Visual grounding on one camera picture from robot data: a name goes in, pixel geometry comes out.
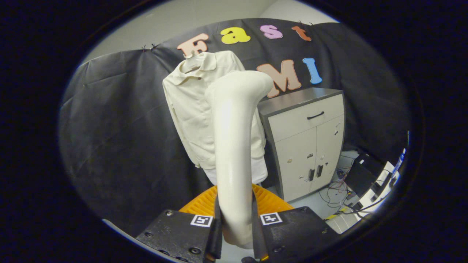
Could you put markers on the black box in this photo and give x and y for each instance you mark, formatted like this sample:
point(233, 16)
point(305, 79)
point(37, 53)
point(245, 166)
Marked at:
point(362, 175)

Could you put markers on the white ironing board cover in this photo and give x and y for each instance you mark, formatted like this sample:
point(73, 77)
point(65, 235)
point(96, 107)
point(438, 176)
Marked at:
point(259, 171)

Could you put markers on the grey and cream cabinet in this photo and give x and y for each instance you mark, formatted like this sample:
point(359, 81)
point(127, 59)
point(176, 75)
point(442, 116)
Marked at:
point(296, 160)

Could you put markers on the white clothes hanger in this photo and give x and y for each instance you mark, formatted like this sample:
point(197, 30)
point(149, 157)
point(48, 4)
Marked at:
point(192, 65)

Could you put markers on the yellow black floor tape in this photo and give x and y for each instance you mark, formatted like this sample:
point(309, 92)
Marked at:
point(334, 216)

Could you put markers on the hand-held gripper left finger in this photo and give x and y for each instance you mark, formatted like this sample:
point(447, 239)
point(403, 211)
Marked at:
point(175, 233)

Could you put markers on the cream button-up shirt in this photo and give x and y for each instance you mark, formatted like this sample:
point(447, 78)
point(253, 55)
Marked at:
point(190, 109)

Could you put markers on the blue white pen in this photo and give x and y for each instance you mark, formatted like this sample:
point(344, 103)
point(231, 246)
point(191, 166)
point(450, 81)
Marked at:
point(400, 160)

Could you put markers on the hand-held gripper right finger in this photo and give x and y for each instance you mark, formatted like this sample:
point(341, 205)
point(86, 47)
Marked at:
point(292, 233)

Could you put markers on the white box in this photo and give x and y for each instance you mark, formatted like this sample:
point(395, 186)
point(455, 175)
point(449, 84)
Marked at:
point(384, 182)

